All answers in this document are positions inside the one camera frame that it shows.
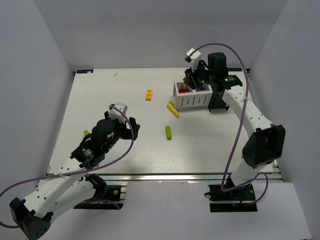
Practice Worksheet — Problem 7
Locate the red lego brick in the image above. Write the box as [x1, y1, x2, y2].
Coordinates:
[178, 88, 192, 94]

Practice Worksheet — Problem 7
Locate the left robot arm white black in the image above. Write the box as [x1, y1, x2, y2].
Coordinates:
[9, 111, 140, 240]

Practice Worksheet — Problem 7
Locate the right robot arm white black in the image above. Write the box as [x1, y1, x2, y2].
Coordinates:
[184, 48, 286, 192]

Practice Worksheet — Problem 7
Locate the white double bin container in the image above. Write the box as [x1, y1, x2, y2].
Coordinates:
[173, 81, 213, 111]

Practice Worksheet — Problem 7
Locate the green lego by white bin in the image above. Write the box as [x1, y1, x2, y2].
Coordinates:
[168, 101, 176, 108]

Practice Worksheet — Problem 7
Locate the black double bin container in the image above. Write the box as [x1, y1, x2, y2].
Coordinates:
[208, 88, 230, 112]

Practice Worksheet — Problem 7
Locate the green long lego brick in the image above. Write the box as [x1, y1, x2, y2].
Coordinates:
[165, 125, 172, 141]

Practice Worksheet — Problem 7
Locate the small green lego left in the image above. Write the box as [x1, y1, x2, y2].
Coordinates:
[83, 130, 90, 136]

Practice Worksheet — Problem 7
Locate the blue label right corner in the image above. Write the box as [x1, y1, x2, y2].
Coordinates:
[228, 67, 243, 72]

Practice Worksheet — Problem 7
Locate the blue label corner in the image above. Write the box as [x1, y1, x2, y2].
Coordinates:
[228, 67, 243, 72]
[76, 69, 94, 74]

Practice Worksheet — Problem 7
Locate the long yellow lego brick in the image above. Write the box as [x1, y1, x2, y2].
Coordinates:
[166, 102, 180, 118]

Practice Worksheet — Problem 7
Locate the orange yellow lego brick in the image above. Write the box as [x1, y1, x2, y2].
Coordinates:
[145, 89, 153, 101]

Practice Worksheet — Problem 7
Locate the blue label left corner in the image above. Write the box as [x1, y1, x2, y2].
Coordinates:
[76, 69, 94, 74]

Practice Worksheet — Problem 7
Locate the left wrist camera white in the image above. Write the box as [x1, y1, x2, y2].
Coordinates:
[107, 102, 128, 124]

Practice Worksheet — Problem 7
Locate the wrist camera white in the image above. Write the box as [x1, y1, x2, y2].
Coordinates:
[107, 102, 128, 124]
[185, 48, 202, 72]

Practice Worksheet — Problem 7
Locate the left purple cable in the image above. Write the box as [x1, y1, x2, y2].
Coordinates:
[0, 104, 136, 229]

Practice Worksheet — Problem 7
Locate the purple cable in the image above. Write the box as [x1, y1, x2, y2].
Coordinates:
[193, 43, 270, 205]
[0, 104, 136, 229]

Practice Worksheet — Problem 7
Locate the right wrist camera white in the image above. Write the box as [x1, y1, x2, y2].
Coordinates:
[185, 48, 202, 72]

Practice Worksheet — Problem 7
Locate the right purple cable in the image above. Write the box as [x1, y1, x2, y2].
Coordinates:
[193, 43, 270, 205]

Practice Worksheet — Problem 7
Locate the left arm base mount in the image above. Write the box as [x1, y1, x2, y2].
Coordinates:
[73, 174, 126, 210]

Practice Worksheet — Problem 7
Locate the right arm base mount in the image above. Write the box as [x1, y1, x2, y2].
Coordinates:
[204, 184, 258, 213]

